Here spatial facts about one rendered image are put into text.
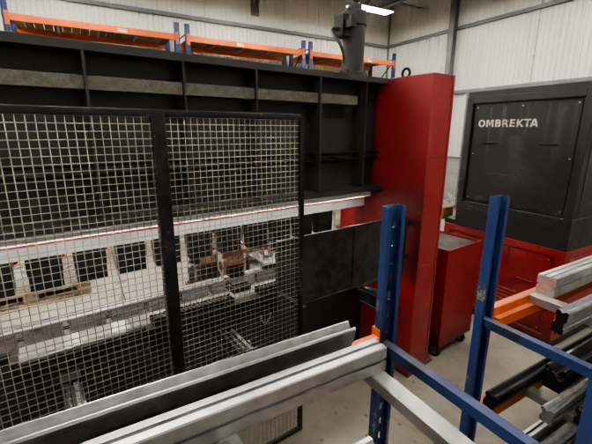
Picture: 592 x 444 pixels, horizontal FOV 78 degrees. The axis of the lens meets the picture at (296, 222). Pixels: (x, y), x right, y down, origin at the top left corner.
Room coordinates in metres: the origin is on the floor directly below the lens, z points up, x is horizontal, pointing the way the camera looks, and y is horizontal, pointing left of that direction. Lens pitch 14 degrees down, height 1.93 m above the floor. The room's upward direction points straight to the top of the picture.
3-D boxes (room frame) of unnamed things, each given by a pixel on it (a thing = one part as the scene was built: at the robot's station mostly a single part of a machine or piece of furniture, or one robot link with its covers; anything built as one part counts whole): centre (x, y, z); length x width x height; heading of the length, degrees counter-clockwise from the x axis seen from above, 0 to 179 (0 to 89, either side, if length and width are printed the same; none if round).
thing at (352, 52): (2.73, -0.36, 2.53); 0.33 x 0.25 x 0.47; 126
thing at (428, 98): (2.95, -0.75, 1.15); 0.85 x 0.25 x 2.30; 36
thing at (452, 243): (3.12, -1.28, 0.50); 0.50 x 0.50 x 1.00; 36
